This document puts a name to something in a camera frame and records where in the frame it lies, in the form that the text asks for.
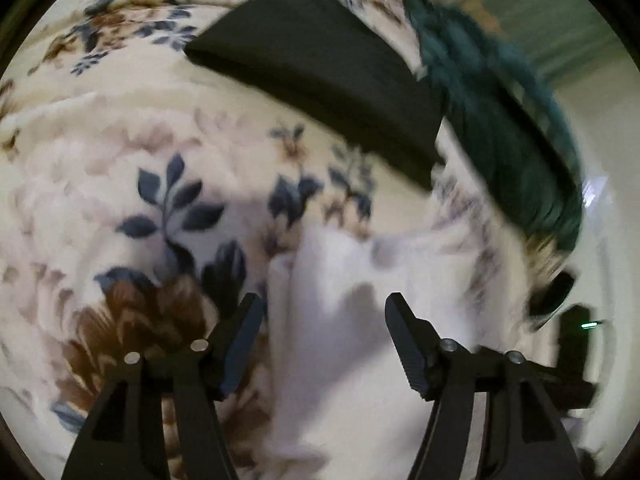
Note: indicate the white knit sweater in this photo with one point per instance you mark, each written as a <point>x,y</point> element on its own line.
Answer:
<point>342,406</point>

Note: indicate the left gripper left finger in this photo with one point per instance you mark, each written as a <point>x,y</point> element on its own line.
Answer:
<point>123,438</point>

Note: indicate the dark teal velvet duvet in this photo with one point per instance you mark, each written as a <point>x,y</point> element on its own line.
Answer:
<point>506,120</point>

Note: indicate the floral bed blanket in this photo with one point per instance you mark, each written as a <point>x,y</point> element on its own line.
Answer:
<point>129,175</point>

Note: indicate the right green curtain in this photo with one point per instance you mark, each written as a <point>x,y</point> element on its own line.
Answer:
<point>562,38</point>

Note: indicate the folded black garment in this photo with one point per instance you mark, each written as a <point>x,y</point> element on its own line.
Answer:
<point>318,57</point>

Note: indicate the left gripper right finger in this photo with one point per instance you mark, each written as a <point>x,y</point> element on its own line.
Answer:
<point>520,404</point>

